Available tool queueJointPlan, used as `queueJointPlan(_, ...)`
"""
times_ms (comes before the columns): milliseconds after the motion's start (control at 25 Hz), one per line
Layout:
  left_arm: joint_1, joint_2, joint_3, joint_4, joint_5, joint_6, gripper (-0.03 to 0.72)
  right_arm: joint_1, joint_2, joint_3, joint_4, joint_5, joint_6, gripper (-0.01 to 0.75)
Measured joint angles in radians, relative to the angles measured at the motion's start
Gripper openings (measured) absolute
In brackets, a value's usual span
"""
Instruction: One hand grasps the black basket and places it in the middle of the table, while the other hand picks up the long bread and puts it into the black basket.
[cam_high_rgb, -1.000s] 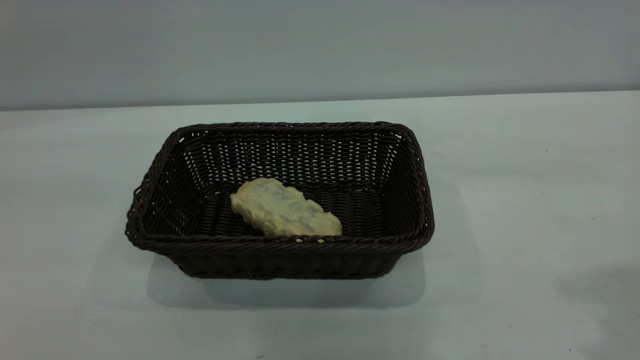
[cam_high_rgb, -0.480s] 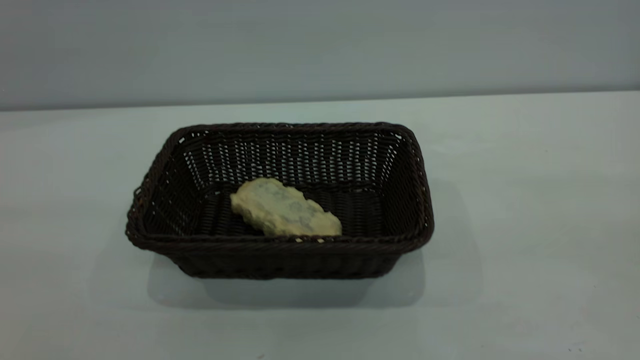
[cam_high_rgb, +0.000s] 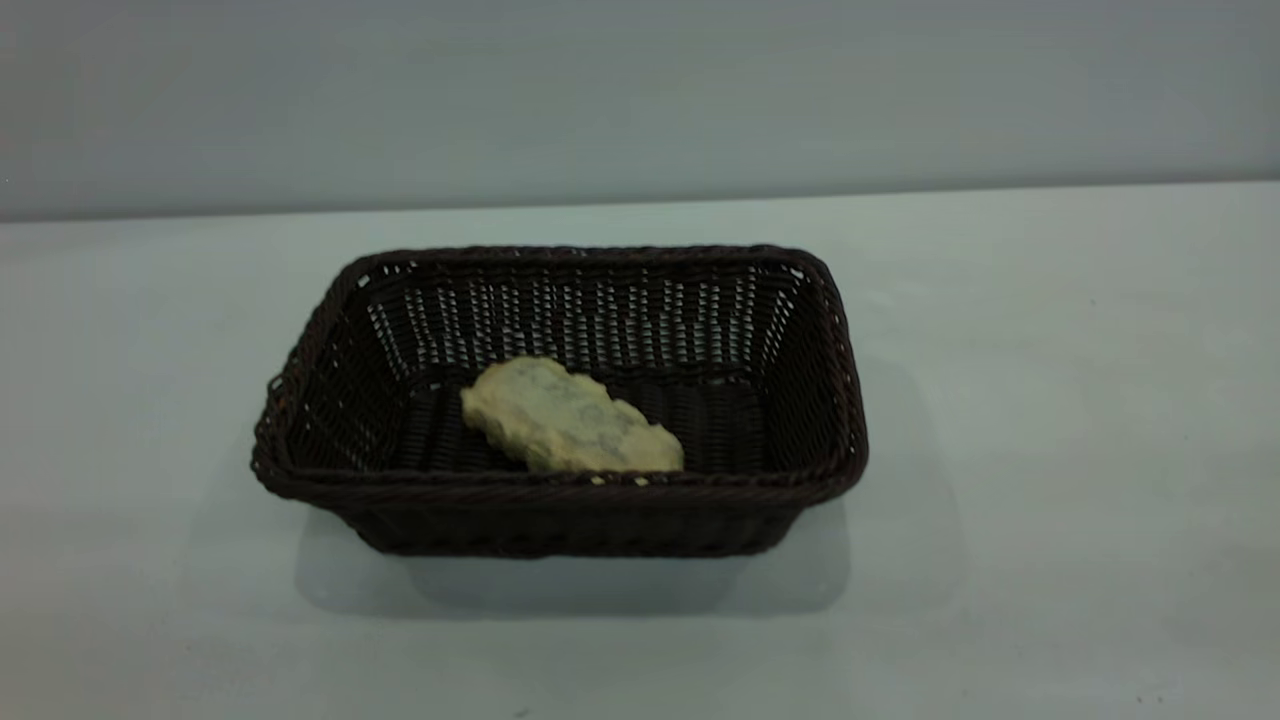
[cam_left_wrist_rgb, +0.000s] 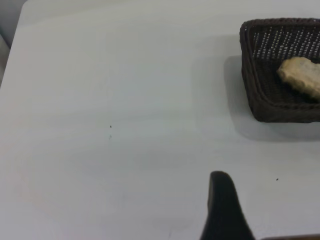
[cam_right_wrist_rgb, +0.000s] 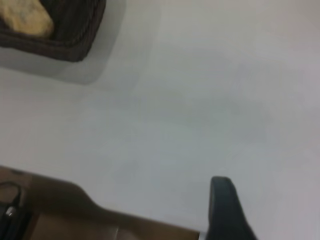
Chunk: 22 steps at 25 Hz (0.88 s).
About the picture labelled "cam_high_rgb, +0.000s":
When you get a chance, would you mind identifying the dark brown woven basket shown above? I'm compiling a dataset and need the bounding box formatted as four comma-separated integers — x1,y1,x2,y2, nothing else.
250,244,870,559

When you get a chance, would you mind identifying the ridged bread loaf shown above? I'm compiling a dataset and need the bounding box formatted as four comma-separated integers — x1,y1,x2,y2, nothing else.
460,357,686,475

